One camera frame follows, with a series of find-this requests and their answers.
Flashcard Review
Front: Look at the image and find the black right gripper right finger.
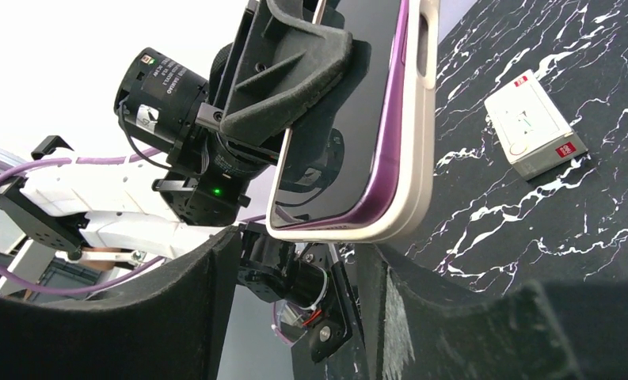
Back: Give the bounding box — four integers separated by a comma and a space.
356, 244, 581, 379

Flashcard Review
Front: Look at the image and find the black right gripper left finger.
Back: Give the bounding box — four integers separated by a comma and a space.
0, 226, 242, 379

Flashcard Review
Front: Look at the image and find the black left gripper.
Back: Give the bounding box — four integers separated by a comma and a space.
112, 0, 354, 182

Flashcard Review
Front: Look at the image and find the purple smartphone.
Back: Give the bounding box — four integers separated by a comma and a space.
268, 1, 409, 233

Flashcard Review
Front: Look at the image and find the beige phone case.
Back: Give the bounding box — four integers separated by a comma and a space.
265, 1, 440, 242

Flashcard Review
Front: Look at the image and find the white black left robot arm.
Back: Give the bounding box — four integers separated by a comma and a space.
0, 160, 294, 378

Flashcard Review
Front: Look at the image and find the white box on table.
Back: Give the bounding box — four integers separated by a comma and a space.
484, 70, 588, 181

